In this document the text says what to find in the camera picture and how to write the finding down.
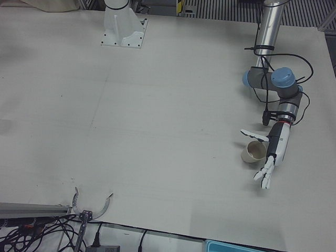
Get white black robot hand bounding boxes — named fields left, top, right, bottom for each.
left=240, top=122, right=292, bottom=190

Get white paper cup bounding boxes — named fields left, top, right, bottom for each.
left=240, top=141, right=268, bottom=163

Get light blue plastic bin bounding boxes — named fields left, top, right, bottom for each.
left=204, top=239, right=280, bottom=252

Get ribbed metal grating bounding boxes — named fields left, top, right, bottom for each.
left=181, top=0, right=336, bottom=27

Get curved metal clamp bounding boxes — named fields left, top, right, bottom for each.
left=71, top=186, right=114, bottom=220

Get thin metal rod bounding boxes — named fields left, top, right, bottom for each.
left=73, top=217, right=87, bottom=252

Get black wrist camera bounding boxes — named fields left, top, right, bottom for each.
left=262, top=109, right=279, bottom=127

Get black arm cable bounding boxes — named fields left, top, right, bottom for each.
left=244, top=46, right=314, bottom=125

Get aluminium frame bar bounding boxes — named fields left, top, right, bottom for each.
left=317, top=7, right=336, bottom=34

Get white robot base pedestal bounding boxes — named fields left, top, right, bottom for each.
left=100, top=0, right=149, bottom=50

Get black power plug cable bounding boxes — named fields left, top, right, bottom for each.
left=93, top=222, right=104, bottom=247

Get aluminium profile post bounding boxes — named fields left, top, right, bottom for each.
left=0, top=202, right=73, bottom=218

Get black cable bundle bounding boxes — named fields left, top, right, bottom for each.
left=0, top=215, right=87, bottom=252

